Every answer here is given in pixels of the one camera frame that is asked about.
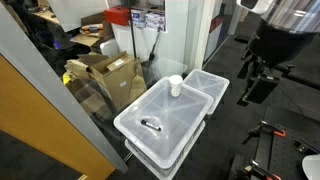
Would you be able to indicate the white camera stand base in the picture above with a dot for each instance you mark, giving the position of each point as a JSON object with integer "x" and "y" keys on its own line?
{"x": 311, "y": 167}

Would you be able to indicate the flattened cardboard box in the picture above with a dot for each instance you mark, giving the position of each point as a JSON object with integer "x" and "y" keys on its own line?
{"x": 91, "y": 98}

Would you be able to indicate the red box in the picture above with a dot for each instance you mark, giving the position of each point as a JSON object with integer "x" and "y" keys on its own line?
{"x": 117, "y": 15}

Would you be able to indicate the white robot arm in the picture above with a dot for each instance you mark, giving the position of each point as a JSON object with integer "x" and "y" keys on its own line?
{"x": 286, "y": 27}

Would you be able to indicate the open brown cardboard box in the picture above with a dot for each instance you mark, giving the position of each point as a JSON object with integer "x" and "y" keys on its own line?
{"x": 114, "y": 74}

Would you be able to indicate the orange handled clamp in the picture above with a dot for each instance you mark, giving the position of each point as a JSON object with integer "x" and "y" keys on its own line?
{"x": 263, "y": 126}

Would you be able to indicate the black and silver marker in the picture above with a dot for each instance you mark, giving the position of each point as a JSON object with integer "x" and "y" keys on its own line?
{"x": 149, "y": 125}

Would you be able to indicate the white marbled paper cup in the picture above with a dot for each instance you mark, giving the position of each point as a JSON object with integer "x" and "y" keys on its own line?
{"x": 175, "y": 84}

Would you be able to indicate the black perforated workbench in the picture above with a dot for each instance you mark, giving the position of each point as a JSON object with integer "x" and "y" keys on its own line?
{"x": 280, "y": 158}

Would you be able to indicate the black long handled dustpan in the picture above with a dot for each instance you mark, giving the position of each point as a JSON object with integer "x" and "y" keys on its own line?
{"x": 147, "y": 68}

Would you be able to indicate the clear plastic storage bin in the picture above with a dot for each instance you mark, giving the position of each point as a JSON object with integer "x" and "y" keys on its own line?
{"x": 165, "y": 169}

